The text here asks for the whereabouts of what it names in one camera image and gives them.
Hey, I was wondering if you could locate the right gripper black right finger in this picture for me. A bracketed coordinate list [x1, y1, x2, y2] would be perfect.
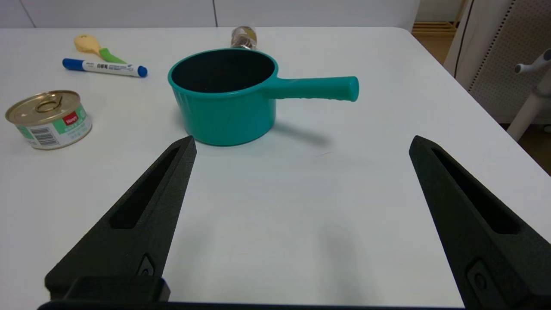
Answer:
[409, 136, 551, 310]

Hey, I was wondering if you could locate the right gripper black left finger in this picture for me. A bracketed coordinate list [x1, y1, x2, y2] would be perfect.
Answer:
[45, 136, 197, 302]

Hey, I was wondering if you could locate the gold-lidded tin can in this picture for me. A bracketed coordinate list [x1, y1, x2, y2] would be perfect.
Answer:
[5, 90, 93, 150]

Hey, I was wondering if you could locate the white side table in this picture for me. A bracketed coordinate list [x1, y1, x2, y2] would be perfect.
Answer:
[507, 73, 551, 143]

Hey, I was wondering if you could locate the teal saucepan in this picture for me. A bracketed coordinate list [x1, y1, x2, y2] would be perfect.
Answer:
[167, 48, 359, 146]

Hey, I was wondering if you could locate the blue and white marker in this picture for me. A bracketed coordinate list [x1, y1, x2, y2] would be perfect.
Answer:
[62, 58, 148, 78]

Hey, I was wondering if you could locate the white pegboard panel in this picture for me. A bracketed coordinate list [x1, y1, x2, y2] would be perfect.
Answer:
[443, 0, 551, 125]

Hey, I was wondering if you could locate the yellow and green toy spoon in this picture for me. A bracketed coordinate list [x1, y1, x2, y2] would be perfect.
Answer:
[74, 34, 127, 64]

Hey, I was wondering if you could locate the wooden rack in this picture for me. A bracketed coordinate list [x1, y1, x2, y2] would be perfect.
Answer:
[412, 0, 468, 38]

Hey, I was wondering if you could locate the wrapped chocolate balls pack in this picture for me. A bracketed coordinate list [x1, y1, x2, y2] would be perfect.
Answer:
[230, 26, 258, 50]

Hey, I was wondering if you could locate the white table crank handle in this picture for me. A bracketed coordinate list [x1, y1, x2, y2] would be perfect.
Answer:
[514, 49, 551, 74]

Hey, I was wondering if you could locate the black power cable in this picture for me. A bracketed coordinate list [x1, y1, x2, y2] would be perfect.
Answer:
[454, 0, 474, 79]

